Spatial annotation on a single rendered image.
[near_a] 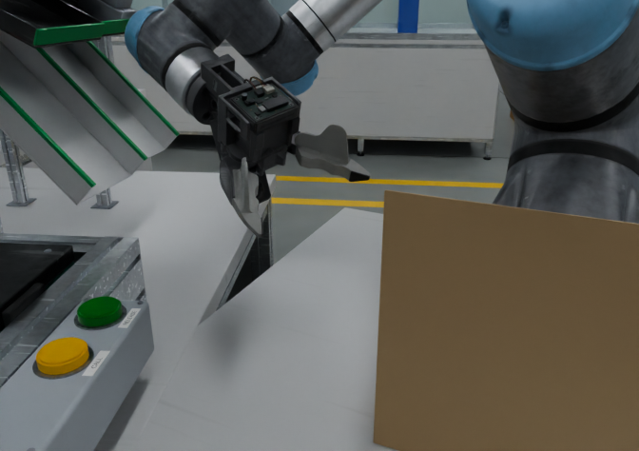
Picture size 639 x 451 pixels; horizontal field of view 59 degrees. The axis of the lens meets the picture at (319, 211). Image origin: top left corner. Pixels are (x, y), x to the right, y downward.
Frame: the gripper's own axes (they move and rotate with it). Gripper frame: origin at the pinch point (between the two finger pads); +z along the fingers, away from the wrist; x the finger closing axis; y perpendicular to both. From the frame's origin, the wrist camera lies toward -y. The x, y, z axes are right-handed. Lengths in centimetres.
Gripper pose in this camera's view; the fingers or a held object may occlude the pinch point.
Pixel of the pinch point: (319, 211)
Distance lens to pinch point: 59.3
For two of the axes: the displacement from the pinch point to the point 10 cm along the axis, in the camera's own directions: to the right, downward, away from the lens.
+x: 7.5, -4.1, 5.2
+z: 6.4, 6.2, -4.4
